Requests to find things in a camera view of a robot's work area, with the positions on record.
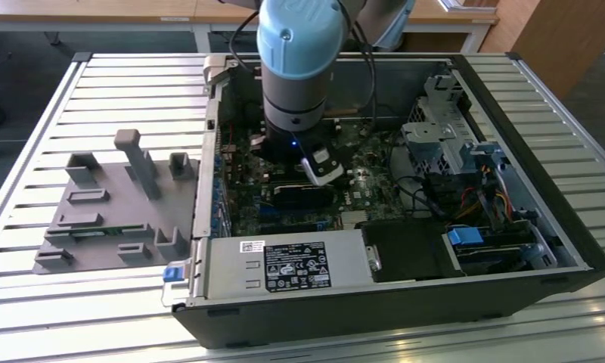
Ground black expansion slot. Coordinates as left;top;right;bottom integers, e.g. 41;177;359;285
258;222;323;232

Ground green motherboard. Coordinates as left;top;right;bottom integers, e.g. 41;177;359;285
215;120;419;237

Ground silver finned heat sink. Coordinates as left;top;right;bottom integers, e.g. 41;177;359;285
341;211;369;230

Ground perforated silver drive cage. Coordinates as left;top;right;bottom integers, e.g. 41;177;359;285
407;73;479;177

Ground silver plate with hole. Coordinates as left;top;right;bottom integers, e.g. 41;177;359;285
399;121;458;154

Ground silver power supply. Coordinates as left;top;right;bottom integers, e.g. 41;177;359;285
203;231;379;299

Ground grey parts rack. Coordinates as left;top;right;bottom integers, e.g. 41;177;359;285
31;129;202;276

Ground green RAM stick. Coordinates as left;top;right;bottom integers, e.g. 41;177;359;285
69;225;150;238

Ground grey-blue plastic drive latch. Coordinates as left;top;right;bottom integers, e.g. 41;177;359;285
461;141;510;175

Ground hard disk in blue carrier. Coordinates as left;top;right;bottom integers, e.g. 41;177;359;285
445;225;535;271

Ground black open PC case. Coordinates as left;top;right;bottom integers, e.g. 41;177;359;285
170;52;605;349

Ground wooden desk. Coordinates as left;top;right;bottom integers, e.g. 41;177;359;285
0;0;499;54

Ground silver disk bay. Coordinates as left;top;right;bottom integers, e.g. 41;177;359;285
441;219;558;274

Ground wooden cabinet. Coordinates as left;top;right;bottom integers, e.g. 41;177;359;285
478;0;605;99

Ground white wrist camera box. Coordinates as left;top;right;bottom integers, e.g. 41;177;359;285
299;145;345;187

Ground grey case corner bracket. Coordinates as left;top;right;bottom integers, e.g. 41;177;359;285
201;54;238;87

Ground black flat data cables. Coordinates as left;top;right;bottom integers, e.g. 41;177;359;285
395;175;449;221

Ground silver case latch handle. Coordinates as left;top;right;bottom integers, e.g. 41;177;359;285
159;256;195;308

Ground orange yellow red wires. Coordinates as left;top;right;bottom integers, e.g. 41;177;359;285
455;185;515;224

